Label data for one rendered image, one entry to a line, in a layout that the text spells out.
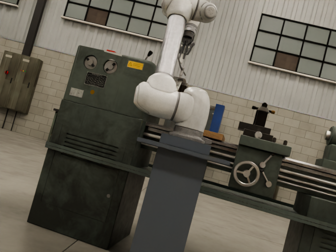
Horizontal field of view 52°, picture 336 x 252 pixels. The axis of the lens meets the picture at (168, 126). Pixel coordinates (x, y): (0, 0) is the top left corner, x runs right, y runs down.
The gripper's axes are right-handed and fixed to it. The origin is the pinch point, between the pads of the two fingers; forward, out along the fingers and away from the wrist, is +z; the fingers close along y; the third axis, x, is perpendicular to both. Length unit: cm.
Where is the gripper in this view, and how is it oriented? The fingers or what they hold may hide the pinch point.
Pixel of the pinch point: (181, 58)
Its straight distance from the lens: 252.7
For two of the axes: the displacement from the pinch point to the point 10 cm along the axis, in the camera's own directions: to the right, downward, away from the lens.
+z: -2.8, 9.5, -1.5
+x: 2.7, 2.3, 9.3
